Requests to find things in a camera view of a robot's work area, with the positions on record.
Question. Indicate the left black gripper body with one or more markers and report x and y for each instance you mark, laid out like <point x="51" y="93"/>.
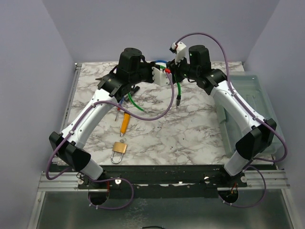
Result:
<point x="145" y="73"/>

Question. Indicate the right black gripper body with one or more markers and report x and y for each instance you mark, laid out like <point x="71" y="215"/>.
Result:
<point x="182" y="69"/>

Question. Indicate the green cable lock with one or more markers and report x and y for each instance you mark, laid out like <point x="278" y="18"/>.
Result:
<point x="128" y="98"/>

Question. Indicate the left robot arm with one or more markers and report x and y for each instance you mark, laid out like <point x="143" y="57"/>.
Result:
<point x="131" y="69"/>

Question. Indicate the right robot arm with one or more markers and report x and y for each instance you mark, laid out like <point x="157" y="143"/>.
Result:
<point x="194" y="64"/>

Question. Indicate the black T-shaped tool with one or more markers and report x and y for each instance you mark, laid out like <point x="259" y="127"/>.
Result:
<point x="134" y="90"/>

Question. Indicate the blue red screwdriver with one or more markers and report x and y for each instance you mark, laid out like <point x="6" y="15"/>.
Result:
<point x="118" y="108"/>

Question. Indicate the orange utility knife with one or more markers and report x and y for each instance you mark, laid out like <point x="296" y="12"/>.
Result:
<point x="125" y="124"/>

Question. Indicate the clear plastic bin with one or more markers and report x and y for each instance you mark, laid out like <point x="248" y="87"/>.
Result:
<point x="240" y="109"/>

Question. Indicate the brass padlock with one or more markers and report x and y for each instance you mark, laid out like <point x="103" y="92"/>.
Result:
<point x="119" y="148"/>

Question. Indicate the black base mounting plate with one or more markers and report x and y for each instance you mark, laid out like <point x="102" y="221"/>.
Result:
<point x="184" y="181"/>

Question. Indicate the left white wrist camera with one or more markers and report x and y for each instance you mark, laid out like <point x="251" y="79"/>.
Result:
<point x="161" y="77"/>

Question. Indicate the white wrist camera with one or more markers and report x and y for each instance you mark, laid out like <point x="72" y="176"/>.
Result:
<point x="179" y="50"/>
<point x="161" y="77"/>

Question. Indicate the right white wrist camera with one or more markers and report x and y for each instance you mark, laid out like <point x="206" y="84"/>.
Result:
<point x="179" y="50"/>

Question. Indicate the aluminium rail frame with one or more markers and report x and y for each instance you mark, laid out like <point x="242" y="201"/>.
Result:
<point x="190" y="135"/>

